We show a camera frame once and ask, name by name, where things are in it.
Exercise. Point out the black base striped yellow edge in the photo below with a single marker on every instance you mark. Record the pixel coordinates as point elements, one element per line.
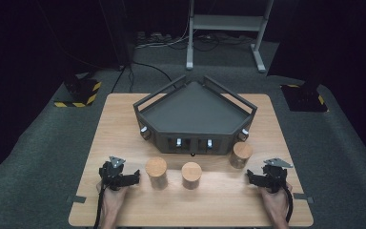
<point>305,98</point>
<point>82,92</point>

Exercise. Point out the tall glass jar brown nuts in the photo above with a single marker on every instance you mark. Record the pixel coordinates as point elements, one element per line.
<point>156,167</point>

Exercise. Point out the grey tape piece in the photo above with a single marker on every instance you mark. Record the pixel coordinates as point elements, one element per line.
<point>303,197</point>
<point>76,199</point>

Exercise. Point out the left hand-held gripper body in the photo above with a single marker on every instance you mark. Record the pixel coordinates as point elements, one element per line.
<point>112,175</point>

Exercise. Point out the person's left hand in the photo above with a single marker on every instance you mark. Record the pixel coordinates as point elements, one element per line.
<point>112,203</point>

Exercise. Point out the glass jar red contents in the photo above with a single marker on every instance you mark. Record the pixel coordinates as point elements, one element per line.
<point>191,171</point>

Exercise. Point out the dark grey corner shelf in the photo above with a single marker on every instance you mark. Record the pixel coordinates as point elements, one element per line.
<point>203,108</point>

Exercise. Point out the glass jar wooden lid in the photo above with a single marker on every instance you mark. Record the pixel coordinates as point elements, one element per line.
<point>241,150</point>

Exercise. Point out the person's right hand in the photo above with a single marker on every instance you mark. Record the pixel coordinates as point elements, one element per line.
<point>276,205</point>

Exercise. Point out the black power strip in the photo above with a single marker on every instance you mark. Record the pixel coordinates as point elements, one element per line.
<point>154,36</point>

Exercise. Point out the grey metal stand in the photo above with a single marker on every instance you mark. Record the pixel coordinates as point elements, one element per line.
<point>225,23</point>

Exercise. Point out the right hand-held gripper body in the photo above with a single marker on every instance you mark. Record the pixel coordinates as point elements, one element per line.
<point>274,178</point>

